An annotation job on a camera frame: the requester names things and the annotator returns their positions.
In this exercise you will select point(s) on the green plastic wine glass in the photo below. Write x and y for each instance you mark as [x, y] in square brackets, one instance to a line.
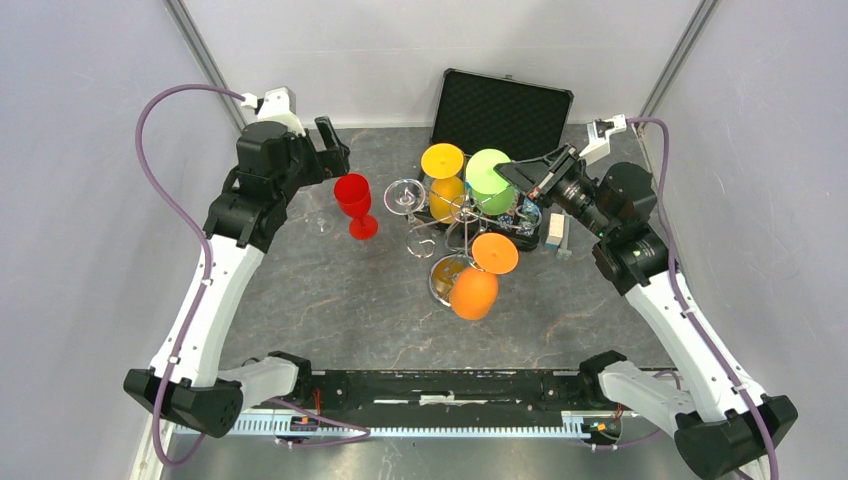
[491, 193]

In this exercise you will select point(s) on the clear wine glass rear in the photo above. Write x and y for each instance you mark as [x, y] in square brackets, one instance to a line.
[404, 197]

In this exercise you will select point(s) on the black poker chip case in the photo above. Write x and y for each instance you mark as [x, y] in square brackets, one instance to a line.
[477, 111]

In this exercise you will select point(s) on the orange plastic wine glass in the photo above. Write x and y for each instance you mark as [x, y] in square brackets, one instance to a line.
[476, 288]

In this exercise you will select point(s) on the white toy brick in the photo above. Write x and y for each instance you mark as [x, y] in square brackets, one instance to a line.
[555, 230]

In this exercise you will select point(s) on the yellow plastic wine glass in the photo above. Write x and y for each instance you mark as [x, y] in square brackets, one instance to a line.
[443, 162]

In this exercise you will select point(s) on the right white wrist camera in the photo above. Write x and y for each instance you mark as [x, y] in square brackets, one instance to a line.
[599, 133]

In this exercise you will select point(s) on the clear wine glass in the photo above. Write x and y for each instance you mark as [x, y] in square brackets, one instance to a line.
[323, 224]
[404, 197]

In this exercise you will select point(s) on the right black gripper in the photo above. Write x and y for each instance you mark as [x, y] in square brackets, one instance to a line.
[538, 177]

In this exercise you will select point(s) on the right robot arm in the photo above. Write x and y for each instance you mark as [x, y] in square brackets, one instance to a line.
[722, 420]

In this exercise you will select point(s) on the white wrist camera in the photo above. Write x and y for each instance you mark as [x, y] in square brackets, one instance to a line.
[599, 133]
[277, 105]

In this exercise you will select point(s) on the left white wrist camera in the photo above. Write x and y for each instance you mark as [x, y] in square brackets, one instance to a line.
[277, 105]

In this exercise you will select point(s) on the clear wine glass front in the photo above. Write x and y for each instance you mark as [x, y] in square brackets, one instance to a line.
[323, 224]

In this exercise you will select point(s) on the red plastic wine glass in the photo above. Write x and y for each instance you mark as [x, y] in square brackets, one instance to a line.
[353, 195]

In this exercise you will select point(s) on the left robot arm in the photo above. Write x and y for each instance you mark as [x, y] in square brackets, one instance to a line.
[273, 163]

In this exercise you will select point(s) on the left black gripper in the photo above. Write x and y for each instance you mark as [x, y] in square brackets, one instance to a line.
[333, 161]

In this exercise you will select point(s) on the grey toy brick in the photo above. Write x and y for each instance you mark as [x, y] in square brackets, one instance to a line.
[564, 251]

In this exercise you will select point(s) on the chrome wine glass rack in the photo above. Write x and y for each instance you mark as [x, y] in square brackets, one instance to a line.
[427, 236]

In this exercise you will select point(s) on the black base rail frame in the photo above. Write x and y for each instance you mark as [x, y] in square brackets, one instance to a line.
[355, 405]

